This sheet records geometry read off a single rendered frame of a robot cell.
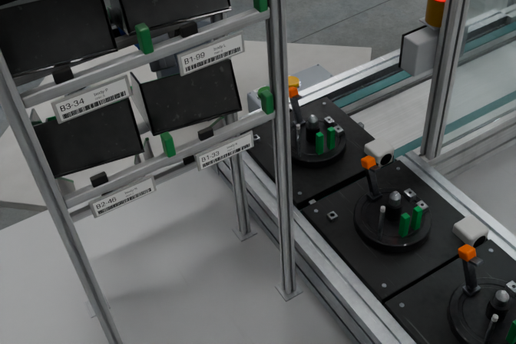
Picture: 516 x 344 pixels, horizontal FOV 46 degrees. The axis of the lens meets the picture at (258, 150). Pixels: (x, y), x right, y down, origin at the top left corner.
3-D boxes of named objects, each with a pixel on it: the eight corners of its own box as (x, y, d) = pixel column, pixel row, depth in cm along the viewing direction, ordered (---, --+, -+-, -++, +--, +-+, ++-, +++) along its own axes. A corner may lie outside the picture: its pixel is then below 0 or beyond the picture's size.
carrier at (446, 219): (301, 216, 118) (300, 170, 109) (398, 166, 126) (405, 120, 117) (382, 307, 102) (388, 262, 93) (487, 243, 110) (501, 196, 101)
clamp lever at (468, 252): (462, 286, 98) (457, 248, 95) (471, 281, 99) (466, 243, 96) (479, 297, 95) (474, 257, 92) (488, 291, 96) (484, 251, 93)
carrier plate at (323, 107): (236, 142, 134) (236, 135, 133) (325, 102, 142) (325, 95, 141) (297, 210, 118) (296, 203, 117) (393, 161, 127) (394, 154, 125)
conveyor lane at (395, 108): (240, 171, 140) (236, 139, 133) (504, 49, 168) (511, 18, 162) (310, 255, 122) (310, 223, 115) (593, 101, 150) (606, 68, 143)
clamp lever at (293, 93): (292, 121, 131) (284, 89, 128) (300, 118, 131) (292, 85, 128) (301, 125, 128) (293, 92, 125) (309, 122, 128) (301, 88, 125)
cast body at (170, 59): (153, 72, 108) (142, 34, 107) (176, 66, 109) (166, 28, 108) (150, 71, 100) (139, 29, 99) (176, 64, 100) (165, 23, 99)
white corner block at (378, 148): (362, 157, 128) (363, 143, 125) (379, 149, 130) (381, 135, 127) (376, 170, 125) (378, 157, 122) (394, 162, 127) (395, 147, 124)
